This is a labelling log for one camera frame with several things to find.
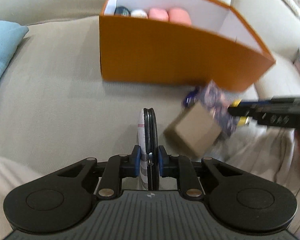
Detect pink plastic bottle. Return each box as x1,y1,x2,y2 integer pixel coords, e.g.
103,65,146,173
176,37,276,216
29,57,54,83
148,8,169,22

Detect beige sofa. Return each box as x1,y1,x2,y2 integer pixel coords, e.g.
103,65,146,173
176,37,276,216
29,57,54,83
0,0,300,239

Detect white lotion tube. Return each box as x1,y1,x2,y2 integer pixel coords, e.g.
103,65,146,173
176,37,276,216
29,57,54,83
130,9,148,18

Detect plaid round case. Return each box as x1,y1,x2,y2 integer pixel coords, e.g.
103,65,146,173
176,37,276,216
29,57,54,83
138,108,159,191

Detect orange cardboard box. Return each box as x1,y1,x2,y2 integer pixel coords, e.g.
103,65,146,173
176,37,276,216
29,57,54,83
99,0,276,92

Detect light blue cushion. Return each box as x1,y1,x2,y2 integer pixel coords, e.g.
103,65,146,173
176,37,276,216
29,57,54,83
0,21,29,78

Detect dark green shampoo bottle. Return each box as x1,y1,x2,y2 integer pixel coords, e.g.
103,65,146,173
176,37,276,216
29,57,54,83
114,6,130,17

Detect yellow tape measure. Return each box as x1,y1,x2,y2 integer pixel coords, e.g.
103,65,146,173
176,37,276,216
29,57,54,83
228,100,250,126

